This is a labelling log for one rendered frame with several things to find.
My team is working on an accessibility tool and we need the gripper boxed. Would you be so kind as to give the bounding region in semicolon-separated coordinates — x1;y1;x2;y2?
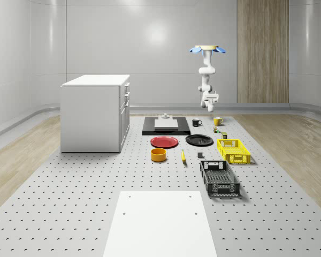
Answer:
203;90;220;104

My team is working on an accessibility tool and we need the black plate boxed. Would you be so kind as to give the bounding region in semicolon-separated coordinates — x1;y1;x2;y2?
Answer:
185;134;214;147

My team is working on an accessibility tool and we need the red plate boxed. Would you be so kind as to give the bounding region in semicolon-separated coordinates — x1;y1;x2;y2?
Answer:
150;135;179;149

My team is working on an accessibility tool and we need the yellow basket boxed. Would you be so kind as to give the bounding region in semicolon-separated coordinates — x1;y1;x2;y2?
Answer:
217;138;252;164

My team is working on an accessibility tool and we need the yellow bowl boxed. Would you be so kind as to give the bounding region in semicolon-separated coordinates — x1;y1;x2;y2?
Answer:
150;147;167;163

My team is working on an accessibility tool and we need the dark grey basket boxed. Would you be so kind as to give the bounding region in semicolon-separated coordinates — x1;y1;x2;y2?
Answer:
199;160;241;198

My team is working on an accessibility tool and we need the white cabinet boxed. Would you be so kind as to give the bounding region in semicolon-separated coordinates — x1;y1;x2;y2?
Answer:
60;74;131;154

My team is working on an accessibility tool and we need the white board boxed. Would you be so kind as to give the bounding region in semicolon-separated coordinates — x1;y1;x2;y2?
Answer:
102;190;218;257

